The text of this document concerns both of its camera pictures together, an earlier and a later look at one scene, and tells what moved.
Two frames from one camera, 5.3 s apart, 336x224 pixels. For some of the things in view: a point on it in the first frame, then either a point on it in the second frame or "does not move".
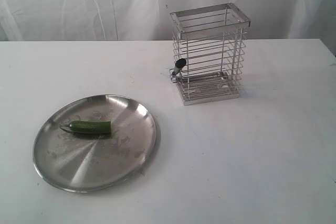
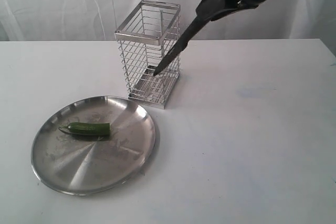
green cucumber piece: (91, 127) does not move
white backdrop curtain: (136, 6) does not move
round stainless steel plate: (94, 162) does not move
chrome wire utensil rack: (212, 40) to (144, 39)
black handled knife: (179, 64) to (210, 6)
